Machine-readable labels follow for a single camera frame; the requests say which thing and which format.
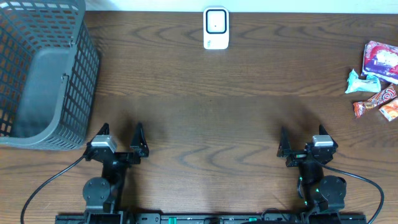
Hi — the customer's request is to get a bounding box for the orange tissue pack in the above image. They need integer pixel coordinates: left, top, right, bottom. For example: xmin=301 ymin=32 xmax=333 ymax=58
xmin=379 ymin=98 xmax=398 ymax=121

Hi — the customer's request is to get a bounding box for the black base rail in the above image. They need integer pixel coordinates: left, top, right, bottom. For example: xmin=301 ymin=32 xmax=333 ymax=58
xmin=55 ymin=213 xmax=366 ymax=224

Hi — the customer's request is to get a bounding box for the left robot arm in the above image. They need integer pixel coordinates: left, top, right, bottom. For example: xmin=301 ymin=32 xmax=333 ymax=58
xmin=83 ymin=123 xmax=149 ymax=223

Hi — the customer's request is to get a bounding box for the teal snack wrapper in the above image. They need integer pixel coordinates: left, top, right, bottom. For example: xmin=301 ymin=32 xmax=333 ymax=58
xmin=345 ymin=70 xmax=381 ymax=94

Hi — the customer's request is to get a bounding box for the dark grey plastic basket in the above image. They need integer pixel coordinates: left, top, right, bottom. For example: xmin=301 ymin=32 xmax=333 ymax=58
xmin=1 ymin=0 xmax=100 ymax=151

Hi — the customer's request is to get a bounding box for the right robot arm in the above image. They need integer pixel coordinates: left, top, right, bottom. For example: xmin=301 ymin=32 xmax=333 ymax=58
xmin=277 ymin=125 xmax=346 ymax=223

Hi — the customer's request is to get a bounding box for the red Top chocolate bar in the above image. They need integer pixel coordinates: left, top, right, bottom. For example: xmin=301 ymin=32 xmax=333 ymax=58
xmin=353 ymin=84 xmax=397 ymax=118

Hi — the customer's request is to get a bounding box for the red purple noodle packet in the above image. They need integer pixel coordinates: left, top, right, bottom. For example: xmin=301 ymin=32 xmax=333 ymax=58
xmin=362 ymin=41 xmax=397 ymax=84

